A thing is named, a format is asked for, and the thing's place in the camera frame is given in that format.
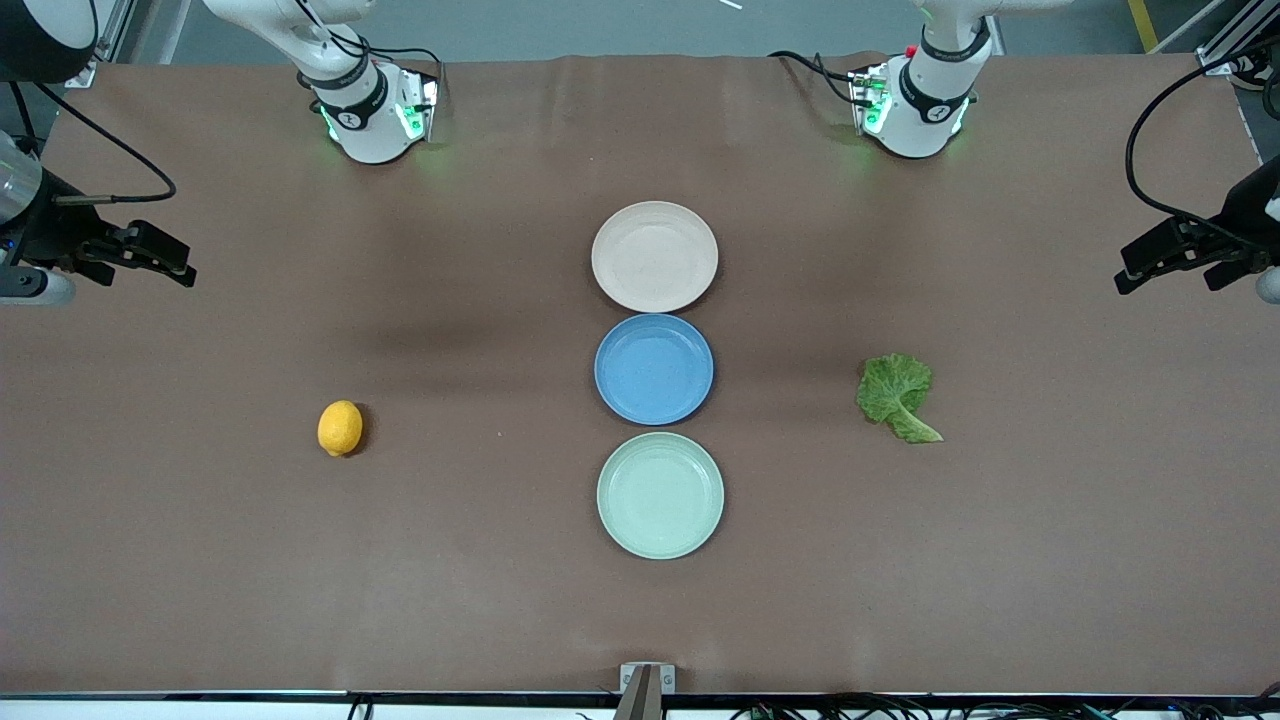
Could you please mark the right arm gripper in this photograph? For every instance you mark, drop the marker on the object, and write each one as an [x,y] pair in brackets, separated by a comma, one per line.
[58,232]

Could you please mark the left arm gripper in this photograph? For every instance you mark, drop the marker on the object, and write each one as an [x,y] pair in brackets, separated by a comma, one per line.
[1247,215]

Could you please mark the yellow lemon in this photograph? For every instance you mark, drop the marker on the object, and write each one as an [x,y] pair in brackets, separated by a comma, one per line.
[340,428]

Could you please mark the green lettuce leaf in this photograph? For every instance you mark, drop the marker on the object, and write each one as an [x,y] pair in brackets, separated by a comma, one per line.
[893,390]

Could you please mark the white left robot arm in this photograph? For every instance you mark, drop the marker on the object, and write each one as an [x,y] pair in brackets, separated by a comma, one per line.
[925,120]

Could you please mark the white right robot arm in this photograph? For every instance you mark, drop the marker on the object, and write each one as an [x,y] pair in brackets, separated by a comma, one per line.
[365,130]

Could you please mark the brown table cover sheet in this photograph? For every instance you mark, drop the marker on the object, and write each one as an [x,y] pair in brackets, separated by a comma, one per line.
[300,550]

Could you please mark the beige round plate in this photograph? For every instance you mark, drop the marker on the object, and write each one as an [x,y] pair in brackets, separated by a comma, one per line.
[655,257]

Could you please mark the blue round plate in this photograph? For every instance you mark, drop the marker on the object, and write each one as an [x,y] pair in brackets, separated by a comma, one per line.
[654,369]

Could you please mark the light green round plate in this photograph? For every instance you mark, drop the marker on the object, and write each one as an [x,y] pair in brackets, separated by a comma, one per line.
[660,495]

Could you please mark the aluminium frame profile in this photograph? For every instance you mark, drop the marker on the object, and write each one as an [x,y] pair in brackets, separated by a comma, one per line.
[112,35]
[1225,45]

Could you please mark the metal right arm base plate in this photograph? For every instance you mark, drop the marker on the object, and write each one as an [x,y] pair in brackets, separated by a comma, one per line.
[418,100]

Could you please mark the grey metal camera bracket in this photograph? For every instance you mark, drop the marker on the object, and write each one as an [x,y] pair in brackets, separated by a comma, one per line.
[647,690]

